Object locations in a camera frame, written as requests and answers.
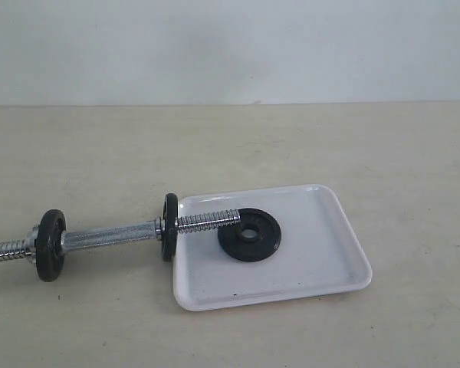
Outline white plastic tray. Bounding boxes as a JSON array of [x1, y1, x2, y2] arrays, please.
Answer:
[[172, 184, 373, 311]]

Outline black weight plate end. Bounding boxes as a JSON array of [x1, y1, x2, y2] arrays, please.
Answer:
[[35, 209, 66, 282], [162, 193, 178, 262]]

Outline black weight plate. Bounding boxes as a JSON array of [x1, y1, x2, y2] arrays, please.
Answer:
[[217, 208, 281, 262]]

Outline chrome spin-lock collar nut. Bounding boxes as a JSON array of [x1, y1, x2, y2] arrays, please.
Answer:
[[24, 225, 38, 265]]

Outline chrome dumbbell bar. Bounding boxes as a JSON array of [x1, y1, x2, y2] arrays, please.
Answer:
[[0, 209, 240, 262]]

